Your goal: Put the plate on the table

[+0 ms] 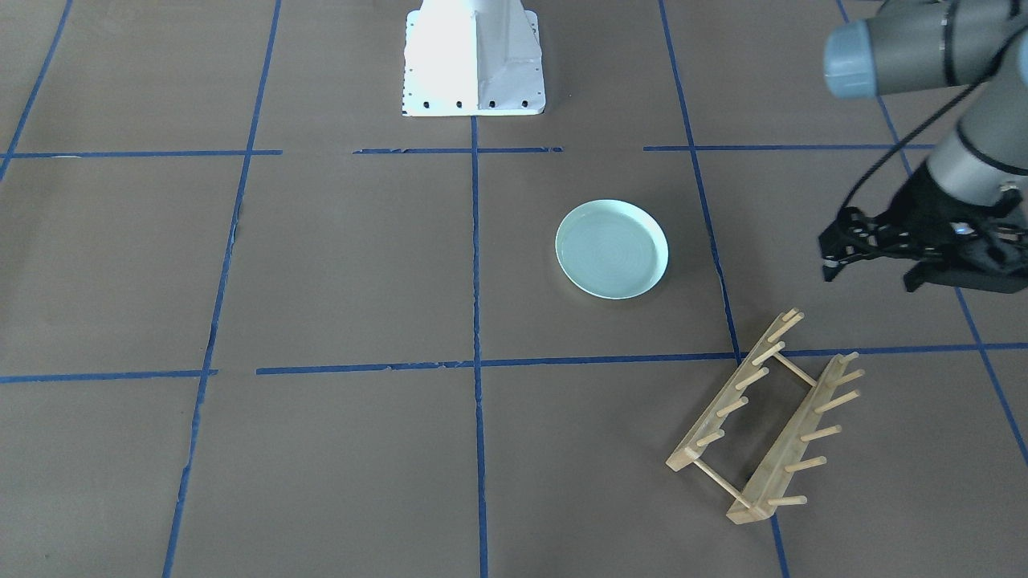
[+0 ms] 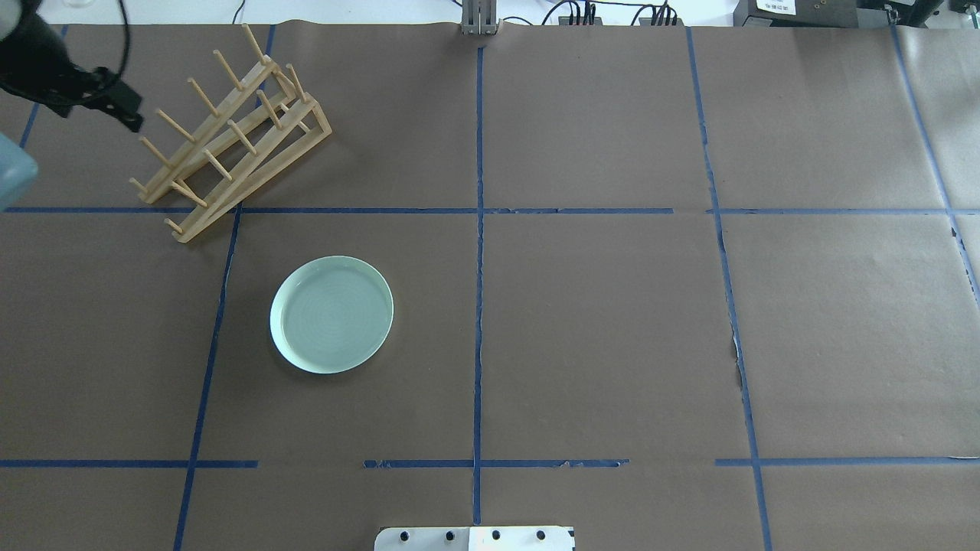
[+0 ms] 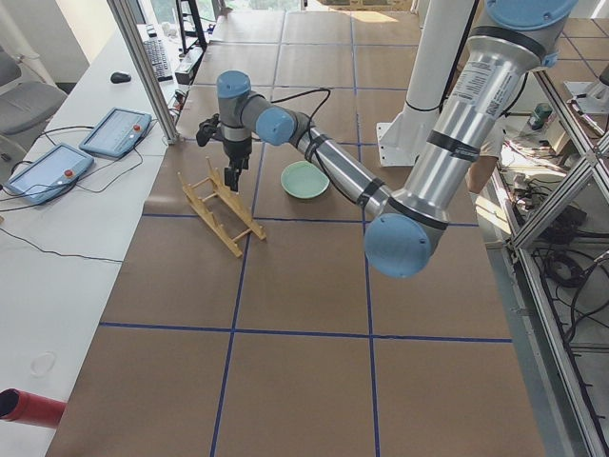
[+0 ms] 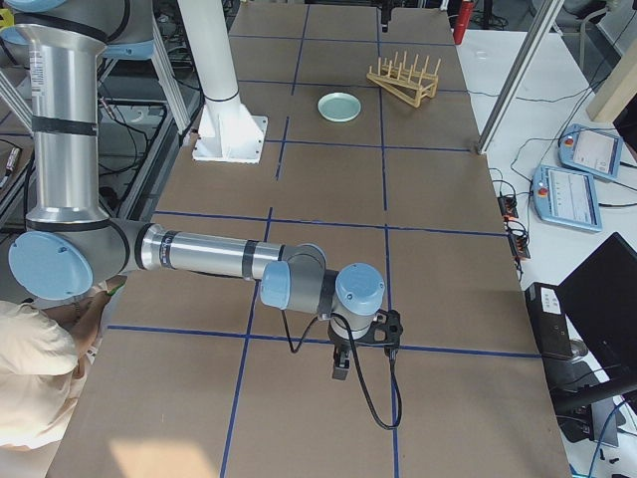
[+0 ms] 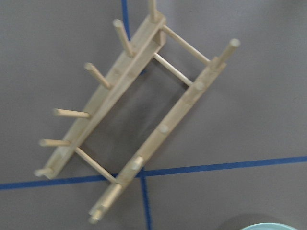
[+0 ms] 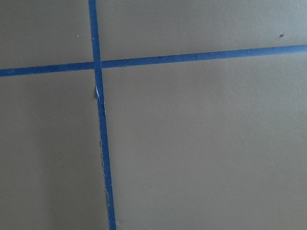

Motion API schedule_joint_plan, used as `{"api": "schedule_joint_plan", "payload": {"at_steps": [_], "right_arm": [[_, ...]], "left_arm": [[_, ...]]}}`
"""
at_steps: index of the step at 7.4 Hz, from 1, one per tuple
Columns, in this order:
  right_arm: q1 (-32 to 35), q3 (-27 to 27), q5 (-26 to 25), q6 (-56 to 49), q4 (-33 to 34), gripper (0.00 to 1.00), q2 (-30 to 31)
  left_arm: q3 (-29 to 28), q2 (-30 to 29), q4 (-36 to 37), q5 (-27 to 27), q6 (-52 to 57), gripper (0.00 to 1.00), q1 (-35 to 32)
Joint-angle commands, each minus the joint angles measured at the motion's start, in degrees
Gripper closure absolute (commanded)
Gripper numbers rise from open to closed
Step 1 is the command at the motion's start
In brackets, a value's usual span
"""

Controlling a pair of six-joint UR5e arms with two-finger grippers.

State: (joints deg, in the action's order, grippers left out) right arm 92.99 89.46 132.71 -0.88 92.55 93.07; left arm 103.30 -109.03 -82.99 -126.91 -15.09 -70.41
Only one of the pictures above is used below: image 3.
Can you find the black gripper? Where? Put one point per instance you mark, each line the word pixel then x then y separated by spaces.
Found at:
pixel 236 151

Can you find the blue teach pendant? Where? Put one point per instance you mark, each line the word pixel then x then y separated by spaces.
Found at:
pixel 117 133
pixel 51 174

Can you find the green ceramic plate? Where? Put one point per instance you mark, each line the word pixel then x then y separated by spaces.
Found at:
pixel 303 180

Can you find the black keyboard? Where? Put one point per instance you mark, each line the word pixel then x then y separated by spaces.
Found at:
pixel 157 56

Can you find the grey office chair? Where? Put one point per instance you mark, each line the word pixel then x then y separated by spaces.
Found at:
pixel 25 111

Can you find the aluminium frame post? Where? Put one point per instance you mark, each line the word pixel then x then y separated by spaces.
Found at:
pixel 127 25

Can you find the wooden plate rack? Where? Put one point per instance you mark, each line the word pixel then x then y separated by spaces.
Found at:
pixel 221 209

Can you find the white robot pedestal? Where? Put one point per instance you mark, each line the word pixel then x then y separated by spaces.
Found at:
pixel 444 32

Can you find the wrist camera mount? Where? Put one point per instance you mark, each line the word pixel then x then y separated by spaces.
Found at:
pixel 209 130

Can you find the person in beige shirt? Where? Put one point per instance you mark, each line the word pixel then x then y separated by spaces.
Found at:
pixel 480 171

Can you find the near blue teach pendant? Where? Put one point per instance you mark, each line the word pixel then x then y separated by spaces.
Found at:
pixel 51 174

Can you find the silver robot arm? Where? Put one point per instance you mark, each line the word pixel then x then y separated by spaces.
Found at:
pixel 470 59

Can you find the far blue teach pendant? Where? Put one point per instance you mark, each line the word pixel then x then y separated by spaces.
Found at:
pixel 117 133

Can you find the red cylinder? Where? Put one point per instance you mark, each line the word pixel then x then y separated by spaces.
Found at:
pixel 31 409

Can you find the black computer mouse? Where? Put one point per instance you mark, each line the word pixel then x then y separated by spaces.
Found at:
pixel 120 77

